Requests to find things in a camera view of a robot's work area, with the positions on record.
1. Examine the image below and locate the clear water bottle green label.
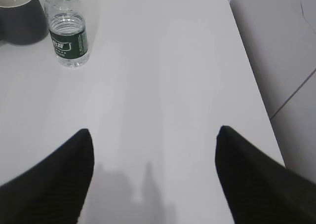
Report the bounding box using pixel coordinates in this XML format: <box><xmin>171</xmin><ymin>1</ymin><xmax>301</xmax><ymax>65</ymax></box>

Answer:
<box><xmin>44</xmin><ymin>0</ymin><xmax>89</xmax><ymax>68</ymax></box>

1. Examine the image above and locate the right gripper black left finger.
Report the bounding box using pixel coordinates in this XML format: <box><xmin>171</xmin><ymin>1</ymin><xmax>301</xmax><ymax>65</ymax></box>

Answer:
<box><xmin>0</xmin><ymin>129</ymin><xmax>94</xmax><ymax>224</ymax></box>

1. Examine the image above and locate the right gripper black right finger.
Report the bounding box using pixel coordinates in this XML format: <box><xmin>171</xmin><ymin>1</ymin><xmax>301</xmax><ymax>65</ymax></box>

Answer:
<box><xmin>215</xmin><ymin>126</ymin><xmax>316</xmax><ymax>224</ymax></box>

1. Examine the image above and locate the dark grey mug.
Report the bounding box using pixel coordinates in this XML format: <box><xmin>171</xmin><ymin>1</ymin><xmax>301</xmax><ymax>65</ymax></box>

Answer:
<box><xmin>0</xmin><ymin>0</ymin><xmax>48</xmax><ymax>45</ymax></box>

